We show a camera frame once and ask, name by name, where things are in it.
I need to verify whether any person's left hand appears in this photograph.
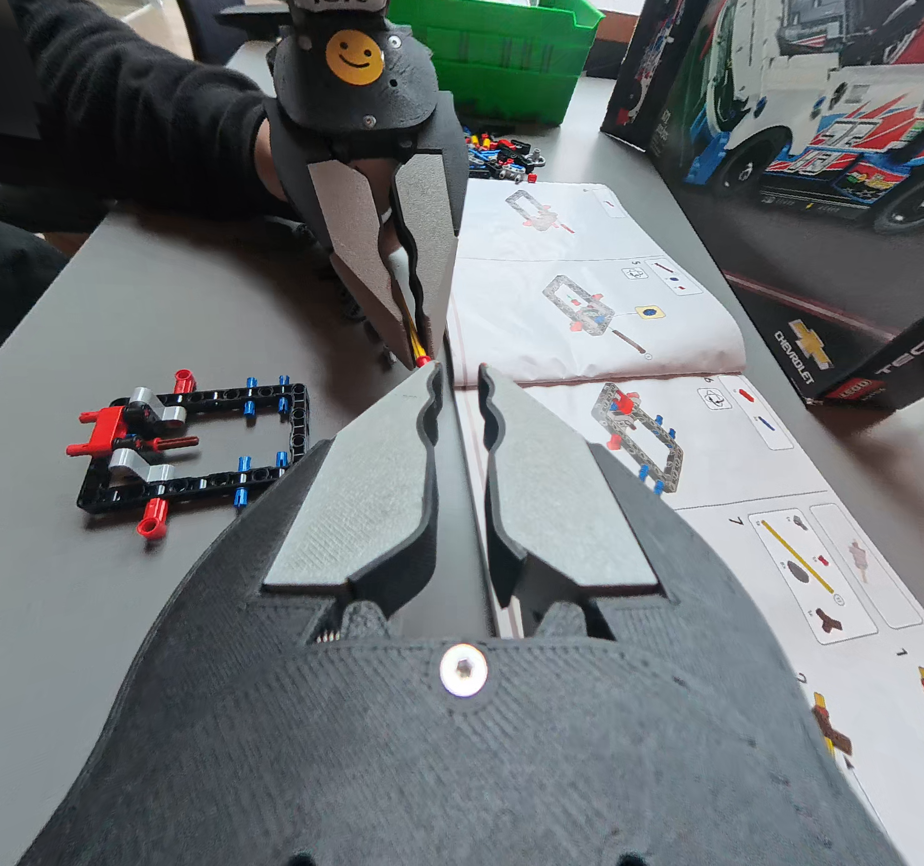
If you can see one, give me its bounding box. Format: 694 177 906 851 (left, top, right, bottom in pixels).
253 118 398 253

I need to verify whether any white lego instruction booklet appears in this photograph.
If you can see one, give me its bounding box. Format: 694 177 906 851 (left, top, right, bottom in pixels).
444 180 924 860

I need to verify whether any wooden side table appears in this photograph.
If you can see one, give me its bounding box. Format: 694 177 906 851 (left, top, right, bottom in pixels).
545 0 651 80

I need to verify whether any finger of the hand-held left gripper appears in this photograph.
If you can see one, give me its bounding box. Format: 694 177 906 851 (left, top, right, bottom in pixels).
392 151 460 347
307 160 417 370

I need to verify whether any green plastic bin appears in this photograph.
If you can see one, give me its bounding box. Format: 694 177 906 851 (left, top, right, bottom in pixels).
386 0 606 127

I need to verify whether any person's black clothing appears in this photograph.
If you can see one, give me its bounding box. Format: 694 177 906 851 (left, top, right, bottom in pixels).
0 220 73 343

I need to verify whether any pile of loose lego pieces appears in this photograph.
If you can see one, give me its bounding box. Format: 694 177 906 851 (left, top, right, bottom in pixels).
462 128 547 184

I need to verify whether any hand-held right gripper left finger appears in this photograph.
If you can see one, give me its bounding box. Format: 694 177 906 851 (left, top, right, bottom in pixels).
262 362 444 618

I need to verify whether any person's left forearm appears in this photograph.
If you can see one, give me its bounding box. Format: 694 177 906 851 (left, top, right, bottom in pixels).
0 0 279 224

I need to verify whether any black lego frame assembly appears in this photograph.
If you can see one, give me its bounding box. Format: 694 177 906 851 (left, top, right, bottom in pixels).
66 368 313 539

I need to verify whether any race car lego set box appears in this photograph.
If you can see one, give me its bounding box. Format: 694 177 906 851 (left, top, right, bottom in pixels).
646 0 924 412

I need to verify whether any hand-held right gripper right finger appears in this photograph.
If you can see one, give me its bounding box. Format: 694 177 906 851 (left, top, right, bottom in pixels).
478 365 660 625

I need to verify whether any yellow lego axle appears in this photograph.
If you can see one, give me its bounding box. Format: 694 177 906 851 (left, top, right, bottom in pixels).
399 296 427 365

